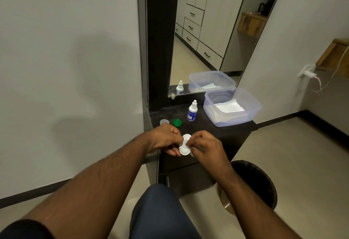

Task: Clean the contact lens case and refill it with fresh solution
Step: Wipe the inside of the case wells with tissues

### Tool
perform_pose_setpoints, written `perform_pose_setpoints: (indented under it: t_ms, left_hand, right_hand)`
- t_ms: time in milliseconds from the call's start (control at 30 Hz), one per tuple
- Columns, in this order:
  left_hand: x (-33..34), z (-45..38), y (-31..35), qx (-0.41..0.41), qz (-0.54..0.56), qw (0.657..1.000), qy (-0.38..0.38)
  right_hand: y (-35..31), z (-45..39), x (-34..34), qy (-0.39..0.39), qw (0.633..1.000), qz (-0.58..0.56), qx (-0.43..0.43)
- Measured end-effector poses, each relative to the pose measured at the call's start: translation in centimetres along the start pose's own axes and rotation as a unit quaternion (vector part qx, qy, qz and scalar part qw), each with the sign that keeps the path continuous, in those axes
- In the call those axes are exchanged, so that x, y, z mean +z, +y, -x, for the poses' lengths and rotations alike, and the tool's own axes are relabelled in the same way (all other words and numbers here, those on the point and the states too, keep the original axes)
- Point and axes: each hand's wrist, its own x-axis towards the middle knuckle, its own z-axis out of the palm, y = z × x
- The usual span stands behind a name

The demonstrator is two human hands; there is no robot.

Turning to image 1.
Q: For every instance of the stack of white tissues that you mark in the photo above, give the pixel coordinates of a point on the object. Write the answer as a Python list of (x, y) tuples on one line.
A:
[(229, 106)]

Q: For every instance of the white wall charger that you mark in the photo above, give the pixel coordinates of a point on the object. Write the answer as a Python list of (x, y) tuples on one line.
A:
[(309, 73)]

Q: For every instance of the dark blue trousers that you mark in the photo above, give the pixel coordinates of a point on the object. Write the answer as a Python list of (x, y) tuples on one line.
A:
[(161, 214)]

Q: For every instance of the translucent lens case cap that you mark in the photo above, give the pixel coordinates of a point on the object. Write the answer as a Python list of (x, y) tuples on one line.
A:
[(164, 122)]

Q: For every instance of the person's right hand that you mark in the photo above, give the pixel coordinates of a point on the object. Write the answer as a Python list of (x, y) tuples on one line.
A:
[(211, 154)]

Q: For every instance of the trash bin with black liner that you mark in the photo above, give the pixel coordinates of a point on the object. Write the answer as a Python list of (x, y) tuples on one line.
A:
[(259, 181)]

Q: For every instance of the black dresser cabinet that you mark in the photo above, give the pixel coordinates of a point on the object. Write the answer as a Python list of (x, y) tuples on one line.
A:
[(188, 181)]

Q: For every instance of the clear plastic container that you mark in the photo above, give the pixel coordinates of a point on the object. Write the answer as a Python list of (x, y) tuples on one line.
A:
[(231, 121)]

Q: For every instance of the person's left forearm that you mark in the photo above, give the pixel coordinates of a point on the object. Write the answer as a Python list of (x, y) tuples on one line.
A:
[(95, 187)]

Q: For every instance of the dresser mirror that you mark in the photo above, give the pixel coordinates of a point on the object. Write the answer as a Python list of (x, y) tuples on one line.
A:
[(185, 61)]

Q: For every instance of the wooden wall shelf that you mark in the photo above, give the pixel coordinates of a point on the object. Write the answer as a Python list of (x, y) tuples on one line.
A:
[(334, 57)]

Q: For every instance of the small solution dropper bottle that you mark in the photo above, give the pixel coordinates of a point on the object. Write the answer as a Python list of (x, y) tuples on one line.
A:
[(192, 113)]

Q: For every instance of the person's left hand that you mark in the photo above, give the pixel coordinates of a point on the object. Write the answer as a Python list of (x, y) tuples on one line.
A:
[(163, 138)]

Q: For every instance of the white contact lens case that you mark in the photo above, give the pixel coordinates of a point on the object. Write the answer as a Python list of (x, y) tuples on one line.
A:
[(185, 151)]

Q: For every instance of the black shirt sleeve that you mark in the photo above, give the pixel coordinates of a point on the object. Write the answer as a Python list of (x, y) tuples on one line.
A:
[(24, 230)]

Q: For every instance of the person's right forearm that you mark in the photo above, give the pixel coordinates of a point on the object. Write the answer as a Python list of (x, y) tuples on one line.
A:
[(253, 211)]

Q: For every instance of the green lens case cap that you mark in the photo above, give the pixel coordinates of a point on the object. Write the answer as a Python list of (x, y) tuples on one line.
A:
[(177, 122)]

